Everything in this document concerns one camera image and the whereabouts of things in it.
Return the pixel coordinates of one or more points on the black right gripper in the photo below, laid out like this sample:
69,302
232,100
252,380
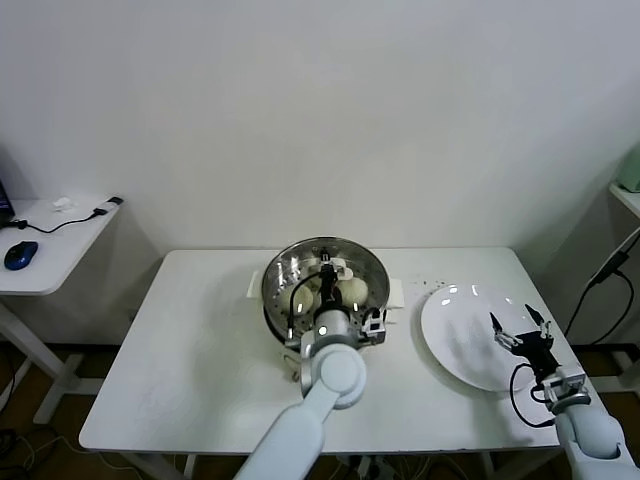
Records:
537,350

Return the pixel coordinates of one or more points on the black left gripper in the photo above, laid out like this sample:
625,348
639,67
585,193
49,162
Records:
330,290

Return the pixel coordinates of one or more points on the white steamed baozi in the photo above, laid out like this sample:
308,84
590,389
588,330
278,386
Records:
356,289
300,301
314,268

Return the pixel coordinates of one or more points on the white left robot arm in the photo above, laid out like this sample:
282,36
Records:
300,430

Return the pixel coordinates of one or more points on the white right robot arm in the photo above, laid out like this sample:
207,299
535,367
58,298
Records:
590,435

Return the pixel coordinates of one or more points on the steel steamer pot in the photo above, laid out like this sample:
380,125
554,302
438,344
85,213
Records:
397,295

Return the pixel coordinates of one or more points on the stainless steel steamer basket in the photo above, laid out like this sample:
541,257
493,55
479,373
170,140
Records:
272,322

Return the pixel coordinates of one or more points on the white round plate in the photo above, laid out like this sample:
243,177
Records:
460,340

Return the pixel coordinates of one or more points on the white table leg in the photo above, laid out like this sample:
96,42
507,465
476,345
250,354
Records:
489,467
190,467

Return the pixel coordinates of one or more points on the white shelf with brace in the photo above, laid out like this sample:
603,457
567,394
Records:
627,200

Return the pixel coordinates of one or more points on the pale green appliance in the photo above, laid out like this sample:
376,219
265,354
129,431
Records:
632,175

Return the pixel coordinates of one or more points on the small white crumpled object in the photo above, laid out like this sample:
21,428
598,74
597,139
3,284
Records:
65,204

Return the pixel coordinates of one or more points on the white side desk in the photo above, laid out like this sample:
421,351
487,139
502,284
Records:
50,250

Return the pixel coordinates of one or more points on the blue computer mouse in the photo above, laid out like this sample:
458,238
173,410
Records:
21,254

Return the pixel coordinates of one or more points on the dark laptop screen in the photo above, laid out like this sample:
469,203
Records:
4,200

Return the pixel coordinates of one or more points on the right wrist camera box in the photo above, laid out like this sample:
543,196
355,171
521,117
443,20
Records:
570,387

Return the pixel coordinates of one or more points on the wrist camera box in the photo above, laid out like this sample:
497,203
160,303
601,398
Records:
374,327
570,387

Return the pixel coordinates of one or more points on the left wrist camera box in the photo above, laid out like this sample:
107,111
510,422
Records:
374,327

